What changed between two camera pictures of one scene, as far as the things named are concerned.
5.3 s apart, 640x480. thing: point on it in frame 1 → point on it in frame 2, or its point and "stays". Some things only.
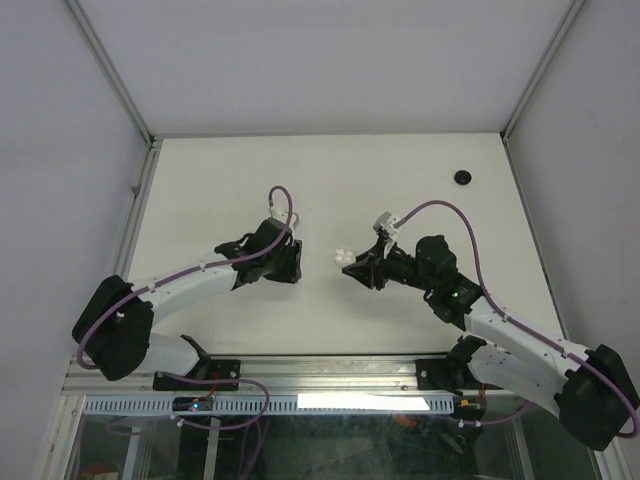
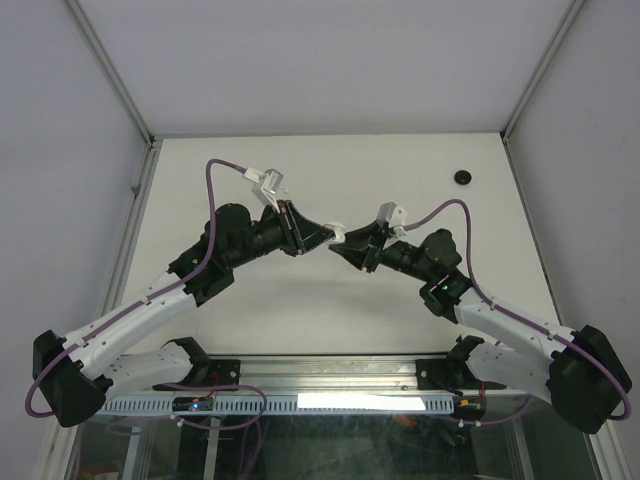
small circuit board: [193, 404] stays
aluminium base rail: [282, 376] stays
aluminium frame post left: [107, 67] stays
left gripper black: [291, 271] → [309, 234]
